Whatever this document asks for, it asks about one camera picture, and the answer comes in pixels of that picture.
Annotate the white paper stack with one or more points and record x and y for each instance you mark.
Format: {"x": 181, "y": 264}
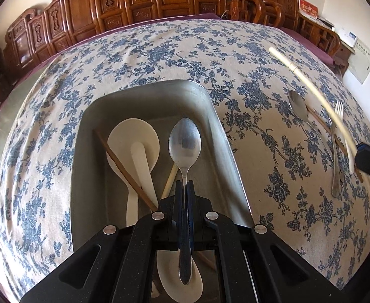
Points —
{"x": 326, "y": 21}

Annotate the large white plastic spoon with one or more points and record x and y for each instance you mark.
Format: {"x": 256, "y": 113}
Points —
{"x": 125, "y": 135}

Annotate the blue floral tablecloth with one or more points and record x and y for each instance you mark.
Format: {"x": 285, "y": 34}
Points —
{"x": 140, "y": 56}

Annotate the metal fork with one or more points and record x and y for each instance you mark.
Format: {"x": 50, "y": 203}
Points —
{"x": 337, "y": 151}

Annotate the cream chopstick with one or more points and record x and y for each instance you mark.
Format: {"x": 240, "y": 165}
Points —
{"x": 311, "y": 82}
{"x": 169, "y": 180}

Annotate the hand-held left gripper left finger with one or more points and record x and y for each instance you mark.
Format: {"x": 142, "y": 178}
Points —
{"x": 179, "y": 195}

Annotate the rectangular metal tin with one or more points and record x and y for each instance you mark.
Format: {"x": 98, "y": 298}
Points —
{"x": 223, "y": 151}

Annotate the brown wooden chopstick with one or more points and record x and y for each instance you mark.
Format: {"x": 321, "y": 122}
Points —
{"x": 118, "y": 164}
{"x": 320, "y": 120}

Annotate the white desk phone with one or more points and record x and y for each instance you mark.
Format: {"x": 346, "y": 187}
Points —
{"x": 352, "y": 38}

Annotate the square purple seat cushion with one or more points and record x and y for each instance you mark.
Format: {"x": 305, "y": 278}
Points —
{"x": 308, "y": 42}

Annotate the red gift box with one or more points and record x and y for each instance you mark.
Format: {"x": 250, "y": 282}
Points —
{"x": 308, "y": 8}

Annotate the carved wooden sofa bench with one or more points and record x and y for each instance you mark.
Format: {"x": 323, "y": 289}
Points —
{"x": 109, "y": 3}

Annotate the wooden side table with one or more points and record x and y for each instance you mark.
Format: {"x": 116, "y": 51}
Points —
{"x": 342, "y": 50}

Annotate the carved wooden armchair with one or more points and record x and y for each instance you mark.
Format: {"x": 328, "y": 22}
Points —
{"x": 267, "y": 0}

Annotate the white wall electrical panel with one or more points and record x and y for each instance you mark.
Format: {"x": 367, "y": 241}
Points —
{"x": 363, "y": 60}

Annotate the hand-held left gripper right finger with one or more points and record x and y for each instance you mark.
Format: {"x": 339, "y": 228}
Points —
{"x": 189, "y": 195}

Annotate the metal spoon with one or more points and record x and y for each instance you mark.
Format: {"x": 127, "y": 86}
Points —
{"x": 298, "y": 104}
{"x": 185, "y": 145}

